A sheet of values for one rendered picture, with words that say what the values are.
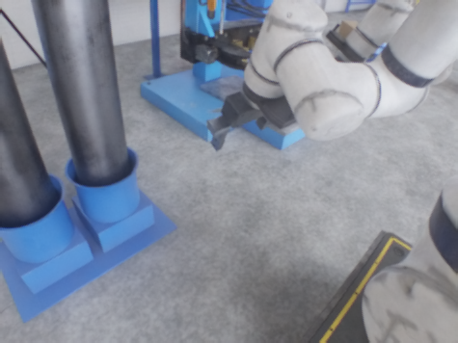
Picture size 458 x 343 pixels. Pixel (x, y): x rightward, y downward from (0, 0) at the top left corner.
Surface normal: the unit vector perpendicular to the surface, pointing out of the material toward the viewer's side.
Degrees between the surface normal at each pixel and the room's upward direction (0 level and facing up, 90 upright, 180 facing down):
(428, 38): 99
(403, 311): 94
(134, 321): 0
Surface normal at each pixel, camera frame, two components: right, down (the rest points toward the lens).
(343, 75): 0.25, -0.41
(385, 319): -0.96, 0.21
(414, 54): -0.70, 0.53
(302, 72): -0.51, -0.16
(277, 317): 0.09, -0.76
